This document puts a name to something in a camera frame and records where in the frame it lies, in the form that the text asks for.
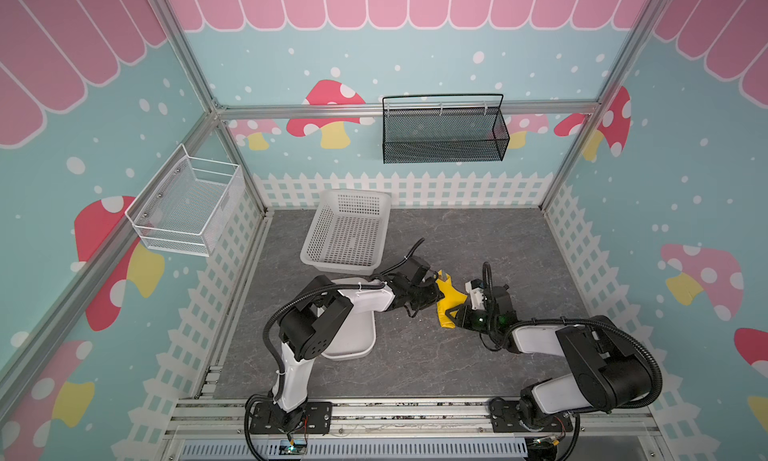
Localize yellow paper napkin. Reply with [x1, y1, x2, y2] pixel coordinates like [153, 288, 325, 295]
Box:
[436, 271, 467, 329]

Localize white perforated plastic basket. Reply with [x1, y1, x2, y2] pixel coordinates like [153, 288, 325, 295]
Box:
[300, 189, 392, 276]

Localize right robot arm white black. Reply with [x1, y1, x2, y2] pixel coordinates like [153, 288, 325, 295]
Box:
[437, 263, 663, 431]

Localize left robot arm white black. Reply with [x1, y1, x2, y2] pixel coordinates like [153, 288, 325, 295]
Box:
[245, 238, 443, 434]

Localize white plastic tray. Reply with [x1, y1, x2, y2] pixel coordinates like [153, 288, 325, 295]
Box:
[322, 288, 379, 361]

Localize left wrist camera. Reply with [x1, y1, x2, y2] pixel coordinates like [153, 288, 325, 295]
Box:
[399, 256, 430, 285]

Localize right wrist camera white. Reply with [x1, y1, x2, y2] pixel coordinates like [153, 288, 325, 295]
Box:
[465, 279, 486, 311]

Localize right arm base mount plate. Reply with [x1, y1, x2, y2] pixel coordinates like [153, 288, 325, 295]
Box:
[487, 397, 573, 435]

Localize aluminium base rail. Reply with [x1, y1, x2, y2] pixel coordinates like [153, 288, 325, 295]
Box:
[161, 397, 661, 443]

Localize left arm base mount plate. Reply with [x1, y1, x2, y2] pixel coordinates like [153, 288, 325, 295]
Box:
[248, 401, 333, 435]

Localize black mesh wall basket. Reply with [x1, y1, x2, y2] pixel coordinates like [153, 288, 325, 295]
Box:
[381, 93, 511, 164]

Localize white wire wall basket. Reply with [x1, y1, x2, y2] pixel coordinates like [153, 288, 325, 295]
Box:
[125, 145, 245, 257]

